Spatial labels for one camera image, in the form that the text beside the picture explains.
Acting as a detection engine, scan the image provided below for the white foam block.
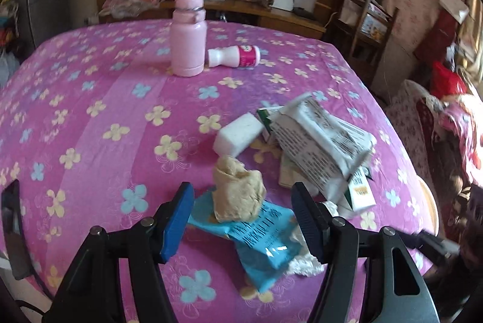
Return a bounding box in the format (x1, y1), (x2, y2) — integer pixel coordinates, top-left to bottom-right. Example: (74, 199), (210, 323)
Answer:
(212, 113), (265, 158)

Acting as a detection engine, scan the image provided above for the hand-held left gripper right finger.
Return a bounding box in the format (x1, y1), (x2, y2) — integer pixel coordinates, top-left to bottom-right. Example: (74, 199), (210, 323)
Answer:
(290, 181), (442, 323)

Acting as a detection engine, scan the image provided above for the small yellow and white carton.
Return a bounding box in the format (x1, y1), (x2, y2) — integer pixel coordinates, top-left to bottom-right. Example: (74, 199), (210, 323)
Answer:
(339, 166), (377, 220)

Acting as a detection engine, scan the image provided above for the crumpled white tissue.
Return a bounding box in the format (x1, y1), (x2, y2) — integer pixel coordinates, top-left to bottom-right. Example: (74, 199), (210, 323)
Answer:
(287, 200), (340, 276)

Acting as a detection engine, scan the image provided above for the pink floral tablecloth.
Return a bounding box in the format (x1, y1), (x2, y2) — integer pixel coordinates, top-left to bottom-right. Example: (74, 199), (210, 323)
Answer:
(0, 19), (440, 323)

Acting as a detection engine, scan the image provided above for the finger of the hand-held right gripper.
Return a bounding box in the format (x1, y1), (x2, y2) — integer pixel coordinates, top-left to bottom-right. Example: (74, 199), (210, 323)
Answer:
(400, 229), (460, 268)

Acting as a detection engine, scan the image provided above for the pale flat card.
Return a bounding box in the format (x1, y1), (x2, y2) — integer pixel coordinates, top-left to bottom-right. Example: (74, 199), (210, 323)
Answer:
(278, 153), (302, 190)

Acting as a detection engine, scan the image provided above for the pink printed blanket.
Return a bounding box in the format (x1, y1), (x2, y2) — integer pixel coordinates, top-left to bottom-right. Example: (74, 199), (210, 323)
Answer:
(440, 94), (483, 188)

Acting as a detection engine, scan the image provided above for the pile of plastic bags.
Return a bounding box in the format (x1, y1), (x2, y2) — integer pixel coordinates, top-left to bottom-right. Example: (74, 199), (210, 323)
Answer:
(100, 0), (170, 20)

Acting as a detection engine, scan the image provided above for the small white bottle pink label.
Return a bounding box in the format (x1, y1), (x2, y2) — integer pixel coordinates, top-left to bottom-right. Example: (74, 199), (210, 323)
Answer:
(207, 45), (262, 69)

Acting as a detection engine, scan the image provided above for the green and white carton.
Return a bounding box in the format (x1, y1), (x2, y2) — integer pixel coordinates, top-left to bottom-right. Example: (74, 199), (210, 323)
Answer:
(257, 106), (285, 142)

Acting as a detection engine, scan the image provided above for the floral sofa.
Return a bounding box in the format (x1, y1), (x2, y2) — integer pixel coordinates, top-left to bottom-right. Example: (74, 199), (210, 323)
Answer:
(385, 79), (483, 233)

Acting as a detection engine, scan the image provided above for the dark wooden rack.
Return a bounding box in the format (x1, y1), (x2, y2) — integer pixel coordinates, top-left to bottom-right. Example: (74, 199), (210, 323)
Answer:
(326, 0), (398, 90)

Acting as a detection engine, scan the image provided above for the red plastic bag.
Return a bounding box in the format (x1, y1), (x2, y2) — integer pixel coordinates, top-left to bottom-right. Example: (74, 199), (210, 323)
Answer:
(430, 61), (469, 99)

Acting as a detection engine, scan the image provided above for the wooden cabinet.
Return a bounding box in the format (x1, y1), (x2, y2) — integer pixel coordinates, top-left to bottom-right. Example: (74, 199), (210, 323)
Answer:
(96, 0), (327, 40)

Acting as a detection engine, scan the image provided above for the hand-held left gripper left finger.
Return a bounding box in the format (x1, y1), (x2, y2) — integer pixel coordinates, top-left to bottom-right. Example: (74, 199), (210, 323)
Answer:
(41, 181), (195, 323)

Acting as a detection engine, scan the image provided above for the white box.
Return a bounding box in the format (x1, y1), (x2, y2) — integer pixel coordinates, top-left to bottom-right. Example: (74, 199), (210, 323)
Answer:
(440, 0), (470, 24)

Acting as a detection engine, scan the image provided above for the blue snack packet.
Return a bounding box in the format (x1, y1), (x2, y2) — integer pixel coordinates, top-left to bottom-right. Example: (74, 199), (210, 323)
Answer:
(187, 189), (314, 293)

